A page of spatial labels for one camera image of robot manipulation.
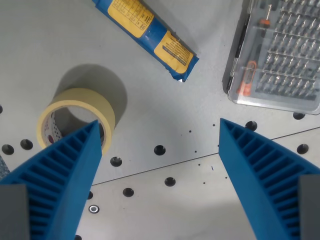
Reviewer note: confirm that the beige masking tape roll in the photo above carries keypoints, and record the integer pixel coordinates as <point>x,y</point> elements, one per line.
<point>75,110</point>

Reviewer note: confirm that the blue bag with yellow labels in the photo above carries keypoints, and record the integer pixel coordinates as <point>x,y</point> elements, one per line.
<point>153,35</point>

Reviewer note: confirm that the silver screw in table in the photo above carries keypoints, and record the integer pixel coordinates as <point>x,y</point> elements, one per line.
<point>94,209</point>

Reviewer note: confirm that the clear screwdriver bit set case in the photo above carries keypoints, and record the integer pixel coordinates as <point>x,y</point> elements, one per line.
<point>277,55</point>

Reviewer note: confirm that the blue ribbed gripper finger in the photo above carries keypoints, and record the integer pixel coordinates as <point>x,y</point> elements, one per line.
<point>62,175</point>
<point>260,175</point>

